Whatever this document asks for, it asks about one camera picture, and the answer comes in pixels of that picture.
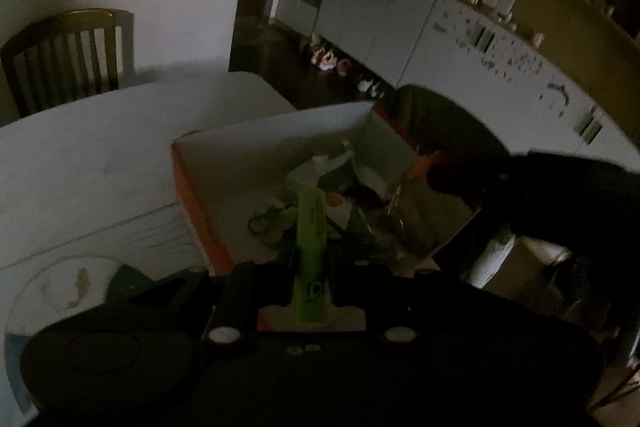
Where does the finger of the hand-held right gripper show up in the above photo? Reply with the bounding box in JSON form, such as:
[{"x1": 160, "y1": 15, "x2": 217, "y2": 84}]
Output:
[{"x1": 427, "y1": 150, "x2": 506, "y2": 200}]

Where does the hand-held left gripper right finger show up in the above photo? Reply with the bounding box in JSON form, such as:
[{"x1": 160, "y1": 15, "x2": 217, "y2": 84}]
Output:
[{"x1": 327, "y1": 251, "x2": 501, "y2": 350}]

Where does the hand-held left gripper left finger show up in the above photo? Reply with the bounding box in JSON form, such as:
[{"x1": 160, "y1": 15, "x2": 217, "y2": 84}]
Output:
[{"x1": 125, "y1": 248, "x2": 297, "y2": 351}]

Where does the green highlighter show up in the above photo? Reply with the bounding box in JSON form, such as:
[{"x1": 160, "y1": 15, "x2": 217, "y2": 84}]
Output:
[{"x1": 292, "y1": 186, "x2": 334, "y2": 326}]

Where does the red cardboard box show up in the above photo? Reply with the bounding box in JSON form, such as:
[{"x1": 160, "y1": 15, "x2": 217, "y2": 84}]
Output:
[{"x1": 169, "y1": 101, "x2": 484, "y2": 276}]

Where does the crumpled clear plastic bag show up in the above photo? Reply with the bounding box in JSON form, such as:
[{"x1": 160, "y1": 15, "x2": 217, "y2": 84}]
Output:
[{"x1": 349, "y1": 186, "x2": 427, "y2": 269}]

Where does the patterned light cloth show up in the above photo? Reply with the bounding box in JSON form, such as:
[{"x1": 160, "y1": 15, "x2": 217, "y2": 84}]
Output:
[{"x1": 469, "y1": 231, "x2": 522, "y2": 291}]

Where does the white cabinet with stickers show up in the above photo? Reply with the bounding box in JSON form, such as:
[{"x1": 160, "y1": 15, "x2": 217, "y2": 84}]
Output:
[{"x1": 394, "y1": 0, "x2": 640, "y2": 168}]

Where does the white crumpled paper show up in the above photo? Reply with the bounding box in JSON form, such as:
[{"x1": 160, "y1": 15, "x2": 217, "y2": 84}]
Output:
[{"x1": 287, "y1": 151, "x2": 352, "y2": 188}]

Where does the row of shoes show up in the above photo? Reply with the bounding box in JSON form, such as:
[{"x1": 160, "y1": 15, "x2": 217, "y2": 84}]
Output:
[{"x1": 309, "y1": 36, "x2": 387, "y2": 98}]

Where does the white lower cabinet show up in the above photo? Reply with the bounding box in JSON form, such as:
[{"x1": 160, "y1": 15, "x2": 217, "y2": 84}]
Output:
[{"x1": 314, "y1": 0, "x2": 442, "y2": 78}]

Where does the white bench cabinet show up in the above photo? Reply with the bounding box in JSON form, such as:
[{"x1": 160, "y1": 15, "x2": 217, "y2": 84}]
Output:
[{"x1": 272, "y1": 0, "x2": 322, "y2": 34}]

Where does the brown wooden chair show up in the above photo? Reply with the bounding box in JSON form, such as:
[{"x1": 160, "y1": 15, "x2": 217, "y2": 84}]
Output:
[{"x1": 0, "y1": 8, "x2": 135, "y2": 118}]

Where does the small ring shaped item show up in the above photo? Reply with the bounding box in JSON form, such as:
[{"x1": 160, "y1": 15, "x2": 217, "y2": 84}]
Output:
[{"x1": 248, "y1": 204, "x2": 297, "y2": 249}]

